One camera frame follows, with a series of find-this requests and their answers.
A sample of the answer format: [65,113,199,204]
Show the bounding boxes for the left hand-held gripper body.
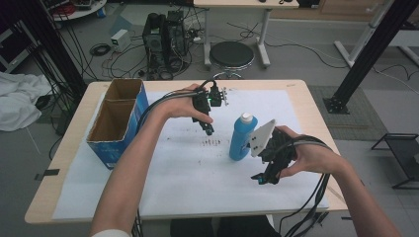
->
[192,80,230,117]

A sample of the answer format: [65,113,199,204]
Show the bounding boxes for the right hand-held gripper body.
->
[249,118,298,176]

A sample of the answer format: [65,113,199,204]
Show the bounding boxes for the blue bottle white cap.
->
[228,112,259,162]

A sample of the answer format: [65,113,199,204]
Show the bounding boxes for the blue cardboard box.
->
[86,78,150,171]

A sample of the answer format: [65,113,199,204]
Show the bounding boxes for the person's left hand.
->
[153,83,215,126]

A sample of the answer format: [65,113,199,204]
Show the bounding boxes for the person's right hand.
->
[276,125,348,180]

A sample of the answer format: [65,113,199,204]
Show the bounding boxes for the black round stool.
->
[209,40,256,80]

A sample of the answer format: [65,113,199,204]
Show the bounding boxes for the black computer tower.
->
[166,10,190,67]
[141,12,170,79]

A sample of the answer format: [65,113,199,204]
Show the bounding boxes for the grey floor mat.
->
[307,85,389,142]

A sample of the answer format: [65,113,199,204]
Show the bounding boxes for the white-legged wooden desk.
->
[193,0,300,69]

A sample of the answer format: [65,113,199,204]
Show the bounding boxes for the small white box device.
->
[110,29,131,53]

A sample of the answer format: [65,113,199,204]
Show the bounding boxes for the black metal rack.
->
[371,132,419,191]

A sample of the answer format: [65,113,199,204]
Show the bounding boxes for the white metal stand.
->
[334,0,419,68]

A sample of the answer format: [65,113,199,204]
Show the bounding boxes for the white sleeve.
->
[92,228,131,237]

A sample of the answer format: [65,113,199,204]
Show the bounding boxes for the round white table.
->
[42,0,108,23]

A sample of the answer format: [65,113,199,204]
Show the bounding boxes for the black tape strip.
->
[34,168,61,182]

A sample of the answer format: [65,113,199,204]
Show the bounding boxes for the light wooden table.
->
[24,79,350,225]

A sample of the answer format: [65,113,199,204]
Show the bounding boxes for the white cloth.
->
[0,71,53,132]

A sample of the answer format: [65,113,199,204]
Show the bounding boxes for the left hand-held gripper cable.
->
[131,78,219,237]

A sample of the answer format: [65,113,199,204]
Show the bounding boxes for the hand-held gripper cable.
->
[131,78,219,237]
[278,134,331,237]

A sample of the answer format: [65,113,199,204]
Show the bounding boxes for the right hand-held gripper cable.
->
[278,134,331,237]

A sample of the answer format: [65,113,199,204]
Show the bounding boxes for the long black floor cable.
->
[226,21,350,70]

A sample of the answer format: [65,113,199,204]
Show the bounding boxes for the coiled black cable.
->
[89,42,113,57]

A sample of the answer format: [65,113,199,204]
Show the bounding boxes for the black metal post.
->
[322,0,419,116]

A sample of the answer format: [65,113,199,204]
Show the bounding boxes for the black metal stand with cables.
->
[0,0,88,100]

